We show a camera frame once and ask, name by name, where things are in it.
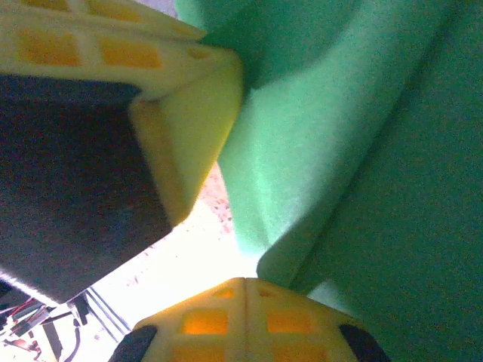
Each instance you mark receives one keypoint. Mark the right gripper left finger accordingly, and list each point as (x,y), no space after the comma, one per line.
(237,320)

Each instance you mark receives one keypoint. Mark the aluminium frame rail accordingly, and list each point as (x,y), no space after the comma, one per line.
(109,313)

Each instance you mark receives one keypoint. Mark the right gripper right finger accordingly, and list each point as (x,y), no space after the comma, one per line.
(256,324)

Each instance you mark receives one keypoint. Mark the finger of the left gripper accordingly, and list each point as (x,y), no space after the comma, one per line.
(113,13)
(75,169)

